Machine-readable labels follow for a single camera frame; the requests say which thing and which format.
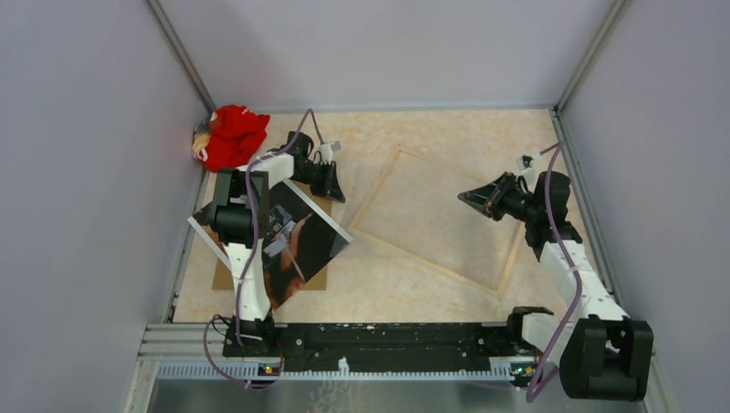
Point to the aluminium front rail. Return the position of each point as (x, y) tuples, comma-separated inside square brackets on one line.
[(194, 351)]

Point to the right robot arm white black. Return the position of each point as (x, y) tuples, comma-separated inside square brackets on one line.
[(599, 351)]

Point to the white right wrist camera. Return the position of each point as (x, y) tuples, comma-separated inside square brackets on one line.
[(525, 163)]

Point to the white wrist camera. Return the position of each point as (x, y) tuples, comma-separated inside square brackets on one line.
[(525, 163), (327, 151)]

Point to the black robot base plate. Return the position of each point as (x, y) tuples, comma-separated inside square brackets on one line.
[(384, 348)]

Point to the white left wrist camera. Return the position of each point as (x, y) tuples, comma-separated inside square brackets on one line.
[(327, 151)]

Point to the white wooden picture frame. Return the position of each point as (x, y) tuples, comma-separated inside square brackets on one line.
[(393, 245)]

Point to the printed photo with white border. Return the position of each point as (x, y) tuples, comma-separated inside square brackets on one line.
[(299, 240)]

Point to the clear acrylic glass sheet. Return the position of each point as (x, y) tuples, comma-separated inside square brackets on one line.
[(439, 222)]

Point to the red crumpled cloth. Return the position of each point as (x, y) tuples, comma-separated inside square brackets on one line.
[(229, 137)]

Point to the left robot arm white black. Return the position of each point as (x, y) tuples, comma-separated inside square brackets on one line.
[(237, 213)]

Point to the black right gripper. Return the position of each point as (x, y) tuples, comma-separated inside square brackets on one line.
[(485, 198)]

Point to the brown cardboard backing board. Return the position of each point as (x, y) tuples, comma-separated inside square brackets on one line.
[(222, 280)]

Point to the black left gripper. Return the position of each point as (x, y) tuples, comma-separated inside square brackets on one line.
[(330, 187)]

